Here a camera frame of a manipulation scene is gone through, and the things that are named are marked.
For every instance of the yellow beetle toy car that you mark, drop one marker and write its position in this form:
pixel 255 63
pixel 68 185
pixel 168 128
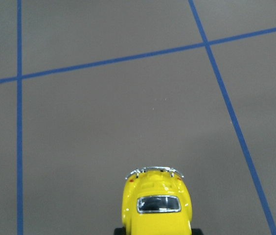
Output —
pixel 156 201

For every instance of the brown table mat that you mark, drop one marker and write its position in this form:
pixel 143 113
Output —
pixel 92 89

